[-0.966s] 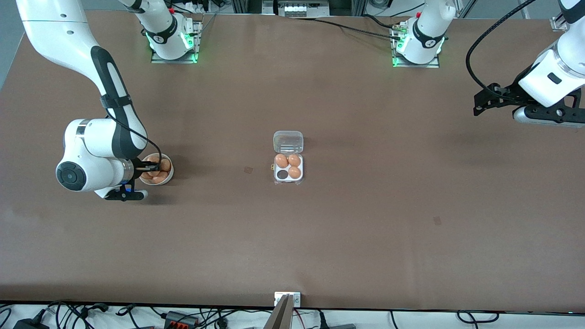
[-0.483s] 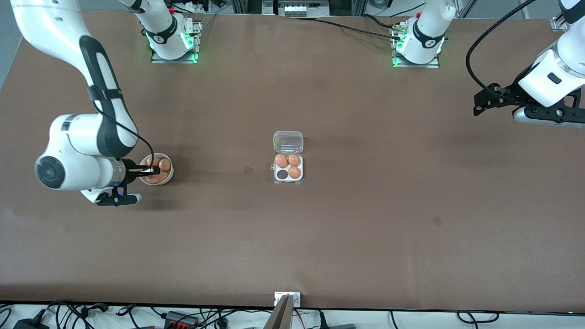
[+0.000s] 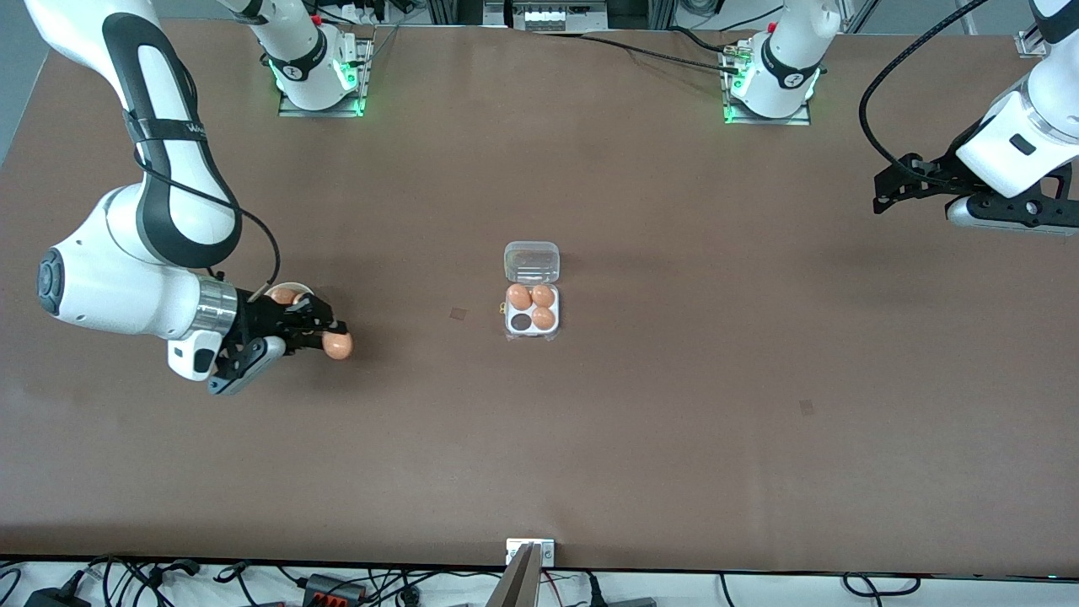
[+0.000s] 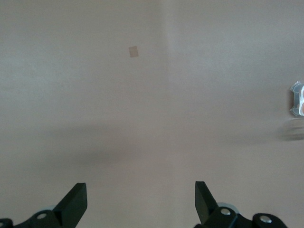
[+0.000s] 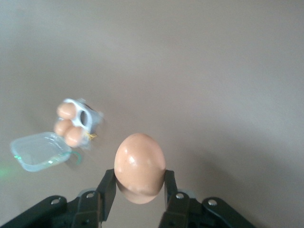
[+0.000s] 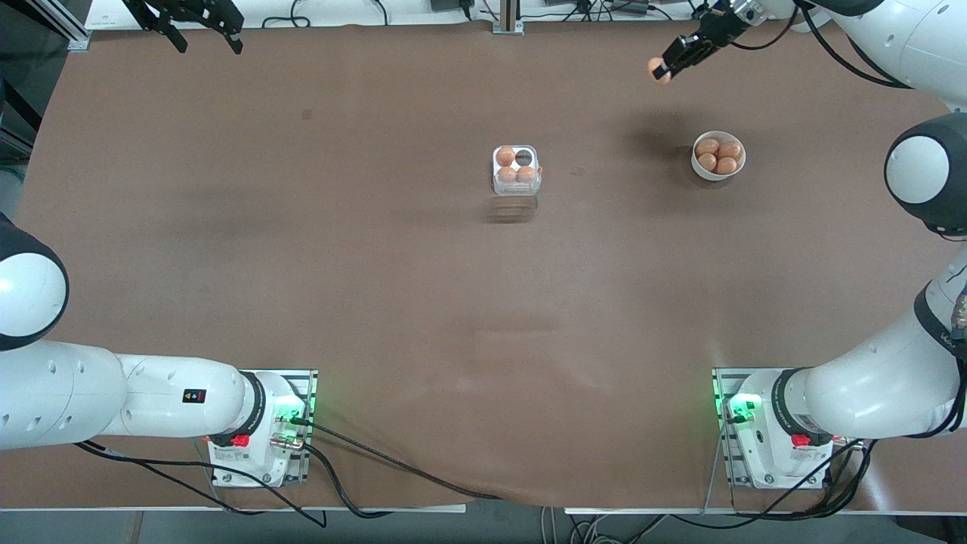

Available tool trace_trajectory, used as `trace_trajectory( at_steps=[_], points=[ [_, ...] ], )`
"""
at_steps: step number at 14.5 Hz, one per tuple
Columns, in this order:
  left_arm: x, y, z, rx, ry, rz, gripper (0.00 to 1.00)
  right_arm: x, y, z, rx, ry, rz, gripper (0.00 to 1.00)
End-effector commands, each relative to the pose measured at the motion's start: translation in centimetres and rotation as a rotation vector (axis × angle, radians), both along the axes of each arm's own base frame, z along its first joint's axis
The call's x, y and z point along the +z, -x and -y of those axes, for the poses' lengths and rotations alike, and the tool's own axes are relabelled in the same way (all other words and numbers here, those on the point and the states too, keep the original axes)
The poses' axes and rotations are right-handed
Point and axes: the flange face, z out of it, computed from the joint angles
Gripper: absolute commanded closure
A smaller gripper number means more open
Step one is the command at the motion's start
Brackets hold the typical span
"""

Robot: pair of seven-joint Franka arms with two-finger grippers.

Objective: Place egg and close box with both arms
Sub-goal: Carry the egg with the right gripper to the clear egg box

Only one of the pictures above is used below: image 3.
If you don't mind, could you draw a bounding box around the clear plastic egg box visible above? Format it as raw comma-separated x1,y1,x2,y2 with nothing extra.
497,241,562,342

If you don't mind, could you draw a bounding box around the black red connector block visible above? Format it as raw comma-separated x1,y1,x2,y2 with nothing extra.
301,573,368,604

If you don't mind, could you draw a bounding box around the black plug connector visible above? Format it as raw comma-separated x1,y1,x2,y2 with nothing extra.
148,558,203,588

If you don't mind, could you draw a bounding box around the aluminium profile bar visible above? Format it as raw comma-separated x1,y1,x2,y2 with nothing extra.
486,544,542,607

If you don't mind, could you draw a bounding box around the black power adapter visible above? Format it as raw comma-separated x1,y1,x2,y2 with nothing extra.
24,585,92,607

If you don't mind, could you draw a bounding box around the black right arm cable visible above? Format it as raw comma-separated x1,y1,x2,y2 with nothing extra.
126,110,282,296

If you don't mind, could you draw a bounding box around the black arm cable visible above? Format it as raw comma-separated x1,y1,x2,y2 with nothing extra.
858,0,987,169
126,110,282,296

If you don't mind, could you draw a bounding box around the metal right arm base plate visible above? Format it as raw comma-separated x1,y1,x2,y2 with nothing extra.
278,34,372,117

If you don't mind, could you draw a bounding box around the silver table edge bracket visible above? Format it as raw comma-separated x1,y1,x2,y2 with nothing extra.
506,538,556,567

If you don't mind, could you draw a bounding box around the aluminium frame post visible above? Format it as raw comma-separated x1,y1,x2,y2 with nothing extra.
426,0,511,28

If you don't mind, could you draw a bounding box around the long black table cable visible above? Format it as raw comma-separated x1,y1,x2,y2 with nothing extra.
539,30,743,73

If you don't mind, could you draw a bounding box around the short black table cable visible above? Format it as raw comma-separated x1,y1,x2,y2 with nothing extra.
670,25,743,53

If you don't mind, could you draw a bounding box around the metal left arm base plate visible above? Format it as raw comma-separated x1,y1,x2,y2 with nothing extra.
721,38,814,127

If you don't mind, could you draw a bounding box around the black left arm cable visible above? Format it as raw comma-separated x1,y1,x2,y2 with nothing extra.
858,0,987,169

